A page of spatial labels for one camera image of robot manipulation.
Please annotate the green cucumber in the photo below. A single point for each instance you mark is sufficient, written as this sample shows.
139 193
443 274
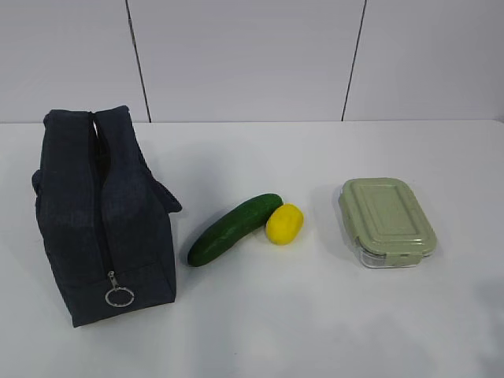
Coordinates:
232 227

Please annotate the yellow lemon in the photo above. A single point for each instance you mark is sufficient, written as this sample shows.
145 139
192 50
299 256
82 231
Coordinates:
284 224

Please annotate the glass container green lid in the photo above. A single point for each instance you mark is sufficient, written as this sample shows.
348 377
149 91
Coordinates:
385 223

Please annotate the dark blue lunch bag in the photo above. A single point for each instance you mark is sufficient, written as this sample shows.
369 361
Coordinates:
103 216

